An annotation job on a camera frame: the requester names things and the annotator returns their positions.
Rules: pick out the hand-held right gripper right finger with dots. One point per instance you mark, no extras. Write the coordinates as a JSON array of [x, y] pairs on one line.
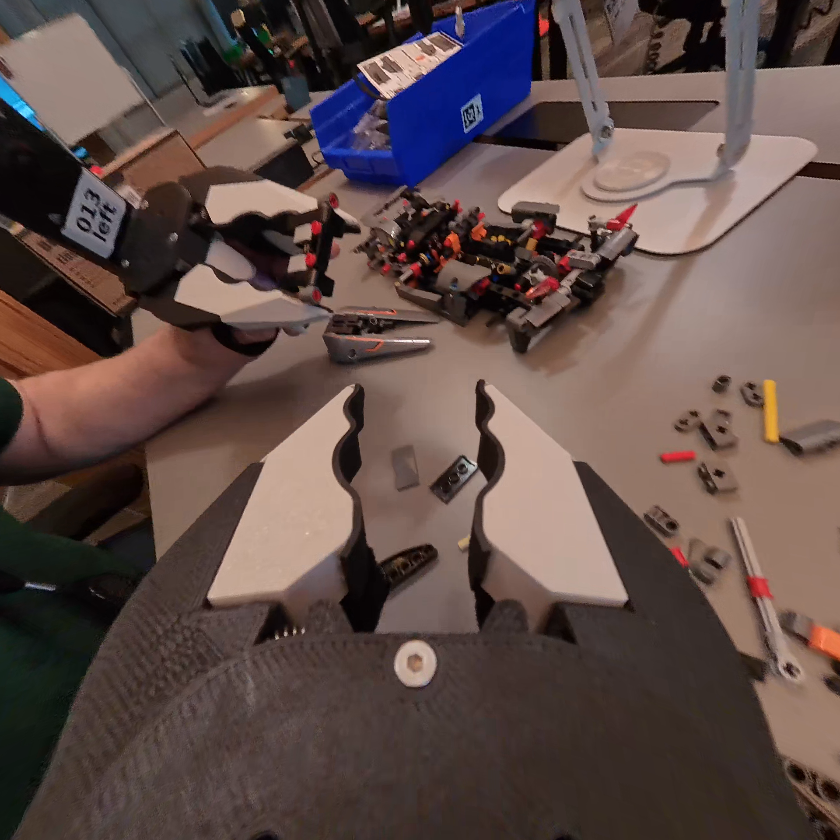
[[551, 525]]

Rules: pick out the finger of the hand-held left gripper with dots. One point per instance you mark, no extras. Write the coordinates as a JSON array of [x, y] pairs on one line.
[[262, 200], [243, 305]]

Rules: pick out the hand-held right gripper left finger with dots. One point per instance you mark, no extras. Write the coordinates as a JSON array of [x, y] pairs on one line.
[[289, 525]]

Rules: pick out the black lego frame assembly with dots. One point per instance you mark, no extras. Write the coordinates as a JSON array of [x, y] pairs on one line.
[[325, 249]]

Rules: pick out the person's left forearm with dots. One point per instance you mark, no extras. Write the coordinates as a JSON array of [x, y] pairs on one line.
[[98, 413]]

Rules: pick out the black three-hole lego plate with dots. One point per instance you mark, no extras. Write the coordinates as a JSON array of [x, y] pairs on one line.
[[453, 479]]

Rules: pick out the black curved lego beam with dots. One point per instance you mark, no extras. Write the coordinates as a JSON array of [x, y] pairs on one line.
[[410, 561]]

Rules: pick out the grey flat lego tile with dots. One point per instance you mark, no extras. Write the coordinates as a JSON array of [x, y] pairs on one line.
[[405, 467]]

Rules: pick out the partly built lego car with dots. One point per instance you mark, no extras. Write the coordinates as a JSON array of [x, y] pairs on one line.
[[472, 262]]

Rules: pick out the pile of loose lego pieces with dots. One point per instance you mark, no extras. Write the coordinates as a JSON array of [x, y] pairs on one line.
[[771, 410]]

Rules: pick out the person's left hand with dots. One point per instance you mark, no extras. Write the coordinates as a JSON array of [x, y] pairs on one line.
[[210, 367]]

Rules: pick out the small black device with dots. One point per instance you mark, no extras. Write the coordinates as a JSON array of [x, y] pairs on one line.
[[282, 165]]

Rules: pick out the clear plastic bags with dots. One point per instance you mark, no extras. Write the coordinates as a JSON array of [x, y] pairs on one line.
[[371, 131]]

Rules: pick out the wooden partition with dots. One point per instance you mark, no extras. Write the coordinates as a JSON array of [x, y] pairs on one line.
[[39, 334]]

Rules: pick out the blue storage bin white label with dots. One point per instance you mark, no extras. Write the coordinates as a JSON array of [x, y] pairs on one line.
[[426, 124]]

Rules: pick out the whiteboard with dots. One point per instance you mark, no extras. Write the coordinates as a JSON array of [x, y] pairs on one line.
[[72, 79]]

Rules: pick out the printed sheet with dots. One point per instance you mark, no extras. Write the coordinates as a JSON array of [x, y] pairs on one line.
[[407, 62]]

